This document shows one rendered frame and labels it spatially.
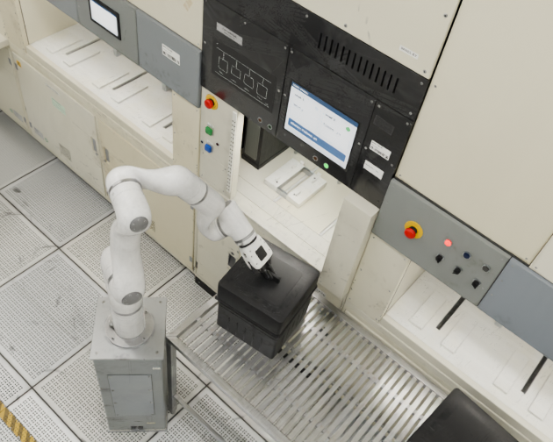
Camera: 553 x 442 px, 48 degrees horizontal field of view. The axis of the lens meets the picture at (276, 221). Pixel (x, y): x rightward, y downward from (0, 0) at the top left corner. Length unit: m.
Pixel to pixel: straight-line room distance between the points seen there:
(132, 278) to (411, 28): 1.18
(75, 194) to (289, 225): 1.70
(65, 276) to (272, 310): 1.68
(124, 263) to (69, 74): 1.61
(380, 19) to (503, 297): 0.94
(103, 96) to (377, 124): 1.75
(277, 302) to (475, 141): 0.92
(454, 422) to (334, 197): 1.16
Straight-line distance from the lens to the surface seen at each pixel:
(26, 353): 3.44
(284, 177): 2.88
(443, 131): 1.87
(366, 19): 1.85
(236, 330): 2.48
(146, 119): 3.17
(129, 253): 2.07
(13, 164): 4.27
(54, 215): 3.93
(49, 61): 3.59
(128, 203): 1.87
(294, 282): 2.33
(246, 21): 2.18
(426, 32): 1.76
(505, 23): 1.66
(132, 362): 2.53
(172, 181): 1.90
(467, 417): 2.30
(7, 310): 3.59
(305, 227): 2.74
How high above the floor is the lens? 2.97
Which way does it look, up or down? 50 degrees down
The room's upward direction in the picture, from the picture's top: 11 degrees clockwise
